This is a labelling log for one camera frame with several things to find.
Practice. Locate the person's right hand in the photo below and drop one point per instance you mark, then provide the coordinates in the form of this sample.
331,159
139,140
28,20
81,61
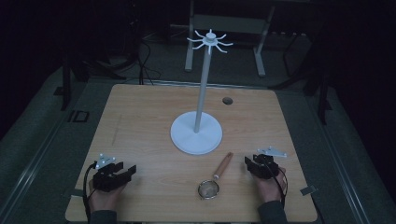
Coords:
270,189

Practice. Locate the grey metal desk frame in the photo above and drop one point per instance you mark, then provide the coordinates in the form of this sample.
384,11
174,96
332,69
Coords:
229,23

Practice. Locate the grey tape strip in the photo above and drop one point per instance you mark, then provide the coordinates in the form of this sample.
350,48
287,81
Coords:
308,190
77,192

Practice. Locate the person's left hand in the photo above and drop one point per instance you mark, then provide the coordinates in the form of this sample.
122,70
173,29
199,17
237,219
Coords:
106,197

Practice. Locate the black metal stand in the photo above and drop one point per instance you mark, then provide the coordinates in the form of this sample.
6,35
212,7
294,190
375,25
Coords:
66,84

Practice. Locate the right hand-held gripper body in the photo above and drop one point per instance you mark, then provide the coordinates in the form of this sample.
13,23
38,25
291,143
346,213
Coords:
267,168

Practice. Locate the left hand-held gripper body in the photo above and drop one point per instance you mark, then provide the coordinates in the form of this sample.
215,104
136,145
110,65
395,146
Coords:
107,182

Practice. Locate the white hook stand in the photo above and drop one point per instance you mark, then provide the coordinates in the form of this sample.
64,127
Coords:
197,118

